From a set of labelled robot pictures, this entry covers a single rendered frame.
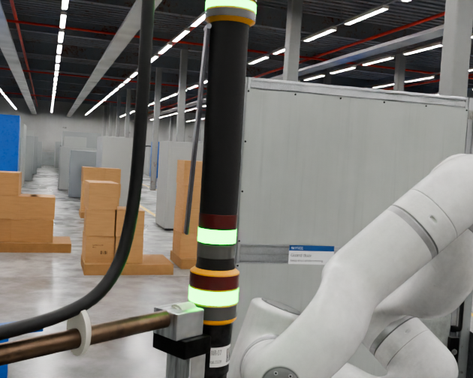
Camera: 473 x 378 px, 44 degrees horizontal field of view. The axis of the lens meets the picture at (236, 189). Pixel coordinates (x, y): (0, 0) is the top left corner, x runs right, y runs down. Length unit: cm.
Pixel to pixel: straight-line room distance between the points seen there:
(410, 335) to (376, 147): 144
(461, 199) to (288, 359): 31
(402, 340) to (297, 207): 130
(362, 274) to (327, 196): 171
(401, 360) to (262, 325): 50
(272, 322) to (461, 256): 42
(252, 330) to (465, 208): 32
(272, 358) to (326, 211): 181
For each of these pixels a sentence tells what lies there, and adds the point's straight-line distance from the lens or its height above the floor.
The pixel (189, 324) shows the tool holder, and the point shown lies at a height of 153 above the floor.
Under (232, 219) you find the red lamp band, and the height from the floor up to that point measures 161.
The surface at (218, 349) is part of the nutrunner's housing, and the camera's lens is 51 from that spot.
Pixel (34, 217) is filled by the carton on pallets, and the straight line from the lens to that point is 969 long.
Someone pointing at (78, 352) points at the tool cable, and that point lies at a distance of 43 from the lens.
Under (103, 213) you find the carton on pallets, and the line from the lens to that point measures 799.
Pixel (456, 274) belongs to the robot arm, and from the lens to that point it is 106.
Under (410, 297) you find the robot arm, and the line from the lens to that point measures 113.
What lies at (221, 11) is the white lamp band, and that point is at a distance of 50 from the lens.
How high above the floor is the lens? 167
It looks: 3 degrees down
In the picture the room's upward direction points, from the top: 4 degrees clockwise
